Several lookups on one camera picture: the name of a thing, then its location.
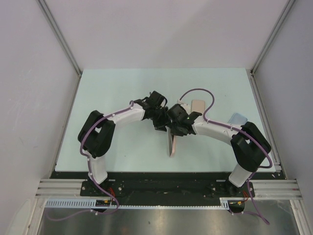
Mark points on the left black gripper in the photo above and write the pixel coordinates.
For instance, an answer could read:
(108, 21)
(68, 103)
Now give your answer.
(166, 121)

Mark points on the phone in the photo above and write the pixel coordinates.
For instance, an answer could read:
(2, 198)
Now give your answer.
(174, 144)
(238, 119)

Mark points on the right aluminium side rail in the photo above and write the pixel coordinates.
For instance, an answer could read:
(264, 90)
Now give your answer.
(265, 122)

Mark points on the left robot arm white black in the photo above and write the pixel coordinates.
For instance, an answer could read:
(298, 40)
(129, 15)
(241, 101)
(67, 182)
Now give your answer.
(97, 132)

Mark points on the left aluminium corner post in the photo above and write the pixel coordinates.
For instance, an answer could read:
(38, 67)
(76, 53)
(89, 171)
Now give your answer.
(45, 9)

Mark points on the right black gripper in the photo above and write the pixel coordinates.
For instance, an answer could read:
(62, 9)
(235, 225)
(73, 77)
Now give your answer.
(176, 132)

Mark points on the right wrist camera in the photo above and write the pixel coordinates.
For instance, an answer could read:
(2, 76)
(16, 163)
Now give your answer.
(180, 102)

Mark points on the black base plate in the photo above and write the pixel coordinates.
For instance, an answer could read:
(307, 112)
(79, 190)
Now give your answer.
(165, 189)

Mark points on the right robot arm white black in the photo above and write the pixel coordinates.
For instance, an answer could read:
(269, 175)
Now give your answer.
(249, 145)

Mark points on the aluminium corner post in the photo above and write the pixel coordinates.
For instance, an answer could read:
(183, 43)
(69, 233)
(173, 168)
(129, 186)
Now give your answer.
(273, 34)
(45, 9)

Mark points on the gold pink smartphone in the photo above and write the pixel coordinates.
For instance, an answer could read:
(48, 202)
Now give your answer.
(198, 106)

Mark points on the right aluminium corner post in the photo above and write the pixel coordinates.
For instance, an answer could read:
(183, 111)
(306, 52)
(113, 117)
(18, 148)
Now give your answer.
(273, 34)

